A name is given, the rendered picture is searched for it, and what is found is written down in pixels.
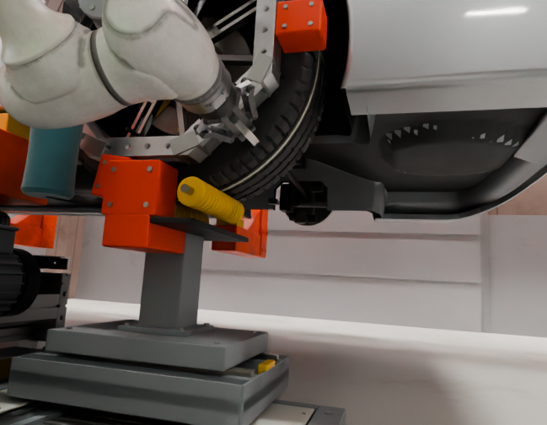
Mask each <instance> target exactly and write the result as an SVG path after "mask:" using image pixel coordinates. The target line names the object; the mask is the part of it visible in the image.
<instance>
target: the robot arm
mask: <svg viewBox="0 0 547 425"><path fill-rule="evenodd" d="M0 38H1V40H2V45H3V49H2V54H1V61H2V62H3V63H4V64H3V65H2V66H1V68H0V104H1V105H2V107H3V108H4V109H5V110H6V112H7V113H8V114H9V115H10V116H12V117H13V118H14V119H15V120H16V121H18V122H19V123H21V124H23V125H25V126H29V127H33V128H38V129H60V128H66V127H71V126H77V125H82V124H85V123H88V122H91V121H97V120H99V119H102V118H105V117H106V116H110V115H113V114H115V113H116V112H117V111H119V110H122V109H124V108H126V107H128V106H130V105H134V104H138V103H142V102H147V101H152V100H175V101H177V102H178V103H179V104H181V105H182V106H183V107H184V108H185V109H186V110H188V111H189V112H191V113H195V114H198V115H199V118H200V120H201V123H200V124H197V125H195V126H194V127H193V129H194V130H195V131H196V133H197V134H198V135H199V136H200V137H201V138H202V139H203V138H209V137H210V138H214V139H217V140H220V141H223V142H226V143H233V141H234V139H235V138H236V137H237V138H238V139H239V140H240V141H241V142H243V141H244V140H245V139H246V138H247V139H248V140H249V141H250V142H251V143H252V144H253V145H254V146H255V145H256V143H258V142H259V140H258V139H257V137H256V136H255V135H254V134H253V133H252V132H253V131H254V130H255V126H254V125H253V124H252V121H253V120H256V119H257V118H258V113H257V109H256V105H255V97H254V91H255V86H254V85H253V84H252V83H251V82H250V81H249V80H248V79H247V78H246V77H244V78H242V79H241V82H240V84H238V85H237V84H236V83H232V80H231V75H230V73H229V71H228V70H227V69H226V68H225V66H224V64H223V62H222V61H221V59H220V57H219V56H218V54H217V53H216V52H215V48H214V45H213V43H212V40H211V38H210V36H209V34H208V33H207V32H206V29H205V28H204V26H203V25H202V23H201V22H200V20H199V19H198V18H197V17H196V16H195V15H194V14H193V13H192V12H191V10H190V9H189V8H188V7H187V6H186V5H185V4H184V3H183V2H182V1H181V0H105V3H104V6H103V10H102V27H101V28H99V29H97V30H93V31H91V30H90V29H89V28H87V27H85V26H83V25H81V24H80V23H78V22H77V21H76V20H75V19H74V18H73V17H72V15H70V14H67V13H58V12H56V11H54V10H52V9H50V8H48V7H47V6H46V5H45V4H44V3H43V2H42V1H41V0H0ZM240 96H241V97H242V101H243V104H244V110H245V112H246V114H244V113H243V112H242V110H241V109H240V108H239V101H240ZM233 113H234V114H235V115H236V116H237V117H238V118H239V119H240V121H238V123H236V124H235V125H234V124H233V123H232V122H231V121H230V120H229V119H228V118H229V117H230V116H231V115H232V114H233ZM217 123H223V124H224V125H225V126H226V127H227V128H228V129H229V131H226V130H224V129H222V128H219V127H216V126H212V124H217Z"/></svg>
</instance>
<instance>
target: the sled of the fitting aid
mask: <svg viewBox="0 0 547 425"><path fill-rule="evenodd" d="M289 362H290V356H286V355H279V354H271V353H263V352H262V353H260V354H258V355H256V356H254V357H252V358H250V359H248V360H246V361H244V362H242V363H240V364H238V365H236V366H234V367H232V368H230V369H228V370H226V371H223V372H222V371H214V370H207V369H194V368H187V367H179V366H172V365H164V364H157V363H144V362H136V361H129V360H121V359H114V358H101V357H94V356H86V355H79V354H71V353H64V352H51V351H46V347H43V350H42V352H33V353H29V354H24V355H19V356H14V357H12V362H11V368H10V374H9V380H8V391H7V395H9V396H14V397H19V398H25V399H31V400H37V401H47V402H52V403H58V404H63V405H69V406H79V407H85V408H90V409H96V410H101V411H108V412H118V413H123V414H128V415H134V416H139V417H150V418H156V419H161V420H167V421H172V422H182V423H188V424H194V425H249V424H250V423H252V422H253V421H254V420H255V419H256V418H257V417H258V416H259V415H260V414H261V413H262V412H263V411H264V410H265V409H266V408H267V407H268V406H269V405H270V404H271V403H272V402H273V401H274V400H275V399H276V398H277V397H278V396H279V395H280V394H281V393H282V392H283V391H284V390H285V389H286V388H288V379H289Z"/></svg>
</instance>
